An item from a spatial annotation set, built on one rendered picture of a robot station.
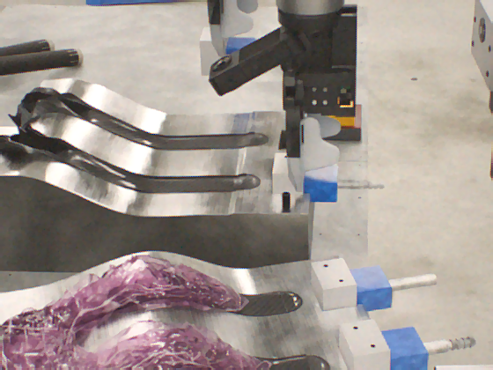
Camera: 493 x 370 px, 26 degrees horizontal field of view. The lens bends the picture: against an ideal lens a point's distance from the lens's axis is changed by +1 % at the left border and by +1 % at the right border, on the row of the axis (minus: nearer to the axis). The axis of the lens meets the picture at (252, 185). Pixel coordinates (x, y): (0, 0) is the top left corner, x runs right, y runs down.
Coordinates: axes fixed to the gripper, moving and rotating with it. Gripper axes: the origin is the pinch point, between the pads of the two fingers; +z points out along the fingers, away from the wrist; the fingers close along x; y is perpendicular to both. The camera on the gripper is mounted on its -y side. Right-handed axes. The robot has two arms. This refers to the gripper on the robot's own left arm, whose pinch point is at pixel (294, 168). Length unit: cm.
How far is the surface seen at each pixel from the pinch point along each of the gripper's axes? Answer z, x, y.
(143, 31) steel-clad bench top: 11, 69, -32
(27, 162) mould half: -2.6, -3.9, -30.7
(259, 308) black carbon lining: 6.0, -19.4, -2.7
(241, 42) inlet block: -3.8, 29.2, -9.1
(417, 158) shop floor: 91, 168, 26
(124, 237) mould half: 5.6, -6.8, -19.6
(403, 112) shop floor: 91, 198, 22
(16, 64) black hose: 6, 43, -47
